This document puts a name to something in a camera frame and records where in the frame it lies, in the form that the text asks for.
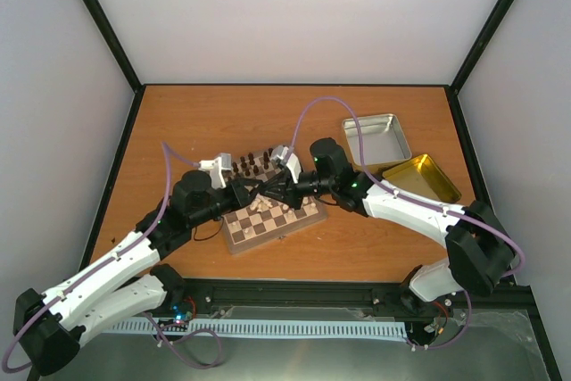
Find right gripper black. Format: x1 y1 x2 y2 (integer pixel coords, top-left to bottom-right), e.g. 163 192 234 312
261 170 335 211

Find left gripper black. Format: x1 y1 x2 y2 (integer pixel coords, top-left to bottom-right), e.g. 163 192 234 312
191 178 265 228

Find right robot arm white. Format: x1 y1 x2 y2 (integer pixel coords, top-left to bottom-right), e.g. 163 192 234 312
261 137 516 302

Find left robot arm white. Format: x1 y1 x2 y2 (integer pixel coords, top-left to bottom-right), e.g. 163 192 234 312
12 170 261 376

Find white chess pieces pile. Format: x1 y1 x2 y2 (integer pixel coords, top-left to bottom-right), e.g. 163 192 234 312
249 195 273 212

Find wooden chess board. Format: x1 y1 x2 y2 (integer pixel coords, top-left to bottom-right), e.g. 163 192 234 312
222 140 329 256

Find dark chess pieces rows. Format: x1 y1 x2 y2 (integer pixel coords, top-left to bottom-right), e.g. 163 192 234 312
228 147 278 181

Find open silver tin box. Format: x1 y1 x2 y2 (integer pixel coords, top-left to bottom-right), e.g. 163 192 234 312
342 113 412 170

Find gold tin lid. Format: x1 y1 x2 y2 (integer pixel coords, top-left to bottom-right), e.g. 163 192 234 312
382 153 461 203

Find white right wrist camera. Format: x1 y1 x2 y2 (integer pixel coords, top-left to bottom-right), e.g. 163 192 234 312
269 145 302 184

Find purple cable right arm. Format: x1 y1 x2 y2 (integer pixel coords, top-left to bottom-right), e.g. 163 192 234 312
289 95 527 351

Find blue cable duct strip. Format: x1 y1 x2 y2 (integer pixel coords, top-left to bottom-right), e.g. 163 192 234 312
106 318 410 341

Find black frame post left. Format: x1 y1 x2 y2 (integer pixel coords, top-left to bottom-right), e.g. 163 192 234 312
81 0 143 92

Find black frame post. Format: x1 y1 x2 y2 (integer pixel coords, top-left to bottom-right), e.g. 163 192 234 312
450 0 545 92
81 0 143 92

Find black frame post right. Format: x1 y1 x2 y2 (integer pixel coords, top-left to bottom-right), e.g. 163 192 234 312
450 0 545 92

